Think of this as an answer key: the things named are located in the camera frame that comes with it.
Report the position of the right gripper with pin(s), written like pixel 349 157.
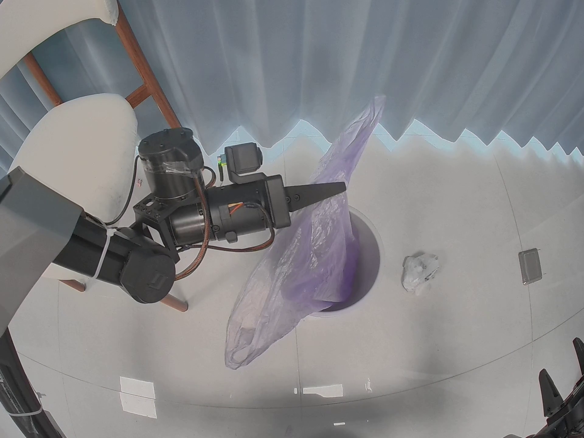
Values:
pixel 570 427

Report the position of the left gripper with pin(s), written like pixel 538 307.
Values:
pixel 246 208

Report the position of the purple plastic bag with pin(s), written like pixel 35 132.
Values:
pixel 292 272

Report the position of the clear plastic wrapper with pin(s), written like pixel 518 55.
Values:
pixel 419 272

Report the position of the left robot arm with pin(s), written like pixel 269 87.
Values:
pixel 41 226

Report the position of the white trash bin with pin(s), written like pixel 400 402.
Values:
pixel 369 253

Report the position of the white cushioned wooden chair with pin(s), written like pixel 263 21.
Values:
pixel 77 153

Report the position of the pale blue curtain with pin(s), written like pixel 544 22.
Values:
pixel 319 39

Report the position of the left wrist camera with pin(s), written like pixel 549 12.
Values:
pixel 244 158

